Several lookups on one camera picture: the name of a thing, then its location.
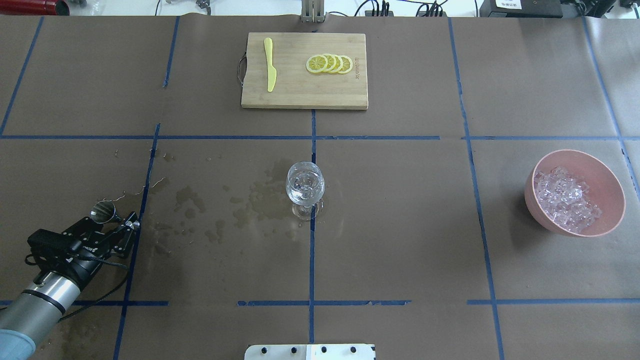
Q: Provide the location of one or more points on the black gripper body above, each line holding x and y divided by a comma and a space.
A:
84, 264

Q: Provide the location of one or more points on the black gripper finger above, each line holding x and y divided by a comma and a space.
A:
121, 239
85, 228

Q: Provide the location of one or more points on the steel jigger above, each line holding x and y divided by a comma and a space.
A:
104, 212

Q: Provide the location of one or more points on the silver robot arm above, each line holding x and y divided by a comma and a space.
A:
26, 322

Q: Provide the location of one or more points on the clear wine glass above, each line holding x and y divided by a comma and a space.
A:
305, 186

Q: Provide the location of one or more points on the clear ice cubes pile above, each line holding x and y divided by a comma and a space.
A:
565, 198

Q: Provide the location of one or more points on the red thermos bottle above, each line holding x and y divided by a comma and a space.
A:
34, 8

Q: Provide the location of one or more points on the bamboo cutting board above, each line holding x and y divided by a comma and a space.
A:
296, 88

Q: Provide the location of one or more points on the yellow plastic knife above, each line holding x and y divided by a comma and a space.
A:
268, 46

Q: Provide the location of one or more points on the lemon slice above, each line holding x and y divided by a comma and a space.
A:
330, 63
337, 67
315, 64
346, 65

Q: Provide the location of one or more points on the brown paper table cover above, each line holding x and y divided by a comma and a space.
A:
424, 245

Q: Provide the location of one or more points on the pink bowl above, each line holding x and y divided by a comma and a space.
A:
606, 191

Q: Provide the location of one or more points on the black box device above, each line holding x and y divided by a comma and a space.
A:
551, 9

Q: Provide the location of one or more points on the aluminium frame post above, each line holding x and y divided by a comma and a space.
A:
313, 11

